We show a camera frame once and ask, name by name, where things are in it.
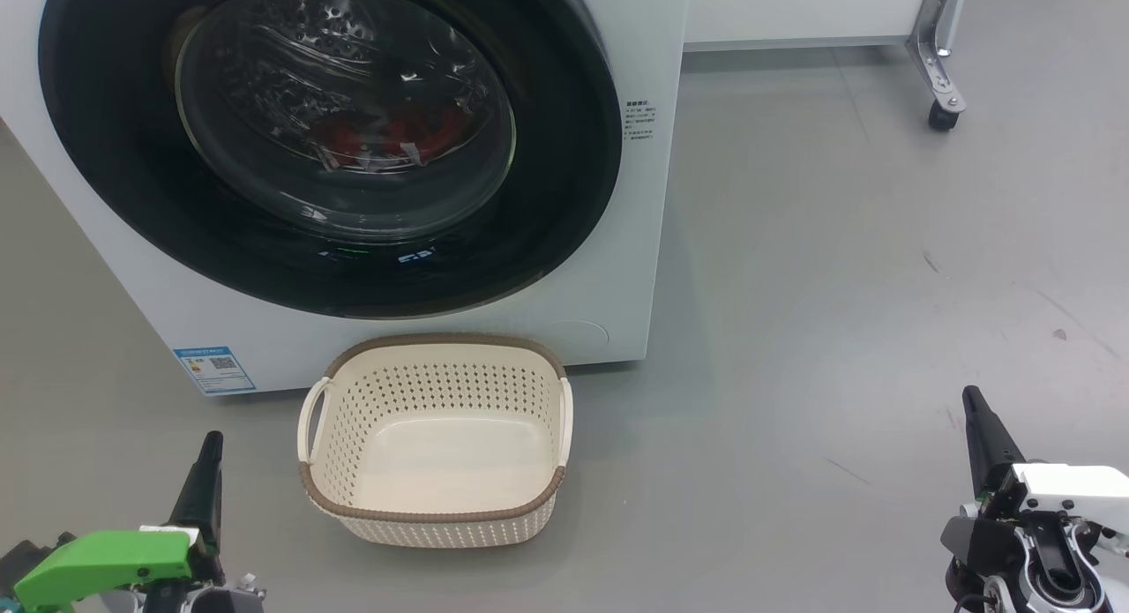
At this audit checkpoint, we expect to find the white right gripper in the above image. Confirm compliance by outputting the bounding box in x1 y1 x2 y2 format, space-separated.
961 385 1129 565

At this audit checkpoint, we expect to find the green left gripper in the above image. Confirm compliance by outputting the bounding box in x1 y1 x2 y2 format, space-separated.
13 431 265 613

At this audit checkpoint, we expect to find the red white clothing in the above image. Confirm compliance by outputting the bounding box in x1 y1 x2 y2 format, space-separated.
309 101 468 168

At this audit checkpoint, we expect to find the black round glass washer door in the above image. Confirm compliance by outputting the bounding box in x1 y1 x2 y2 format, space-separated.
38 0 624 320

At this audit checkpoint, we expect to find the cream perforated laundry basket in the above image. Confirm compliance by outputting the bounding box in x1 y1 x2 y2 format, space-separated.
297 333 574 549

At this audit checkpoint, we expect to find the white front-load washing machine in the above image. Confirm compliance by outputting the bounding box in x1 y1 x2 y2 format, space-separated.
0 0 693 398

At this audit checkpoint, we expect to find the stainless steel washing machine drum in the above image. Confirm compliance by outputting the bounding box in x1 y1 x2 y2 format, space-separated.
176 0 517 235

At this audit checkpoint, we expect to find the blue energy label sticker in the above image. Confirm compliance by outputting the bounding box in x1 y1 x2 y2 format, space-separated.
173 346 258 396

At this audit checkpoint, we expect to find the white partition panel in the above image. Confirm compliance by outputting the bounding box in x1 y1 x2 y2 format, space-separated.
684 0 936 51

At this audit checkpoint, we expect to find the metal partition leg bracket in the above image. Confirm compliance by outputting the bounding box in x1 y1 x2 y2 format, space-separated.
908 0 971 116

